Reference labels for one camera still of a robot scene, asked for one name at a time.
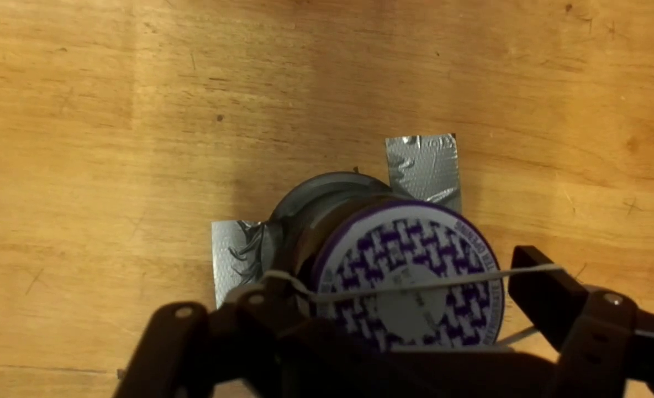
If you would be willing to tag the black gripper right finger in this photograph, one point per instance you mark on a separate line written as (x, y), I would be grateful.
(607, 338)

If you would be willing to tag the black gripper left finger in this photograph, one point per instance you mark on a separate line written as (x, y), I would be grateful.
(209, 345)

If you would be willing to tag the white elastic band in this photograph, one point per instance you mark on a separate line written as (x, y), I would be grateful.
(451, 281)

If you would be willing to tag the grey duct tape piece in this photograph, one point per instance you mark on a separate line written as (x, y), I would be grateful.
(423, 167)
(234, 254)

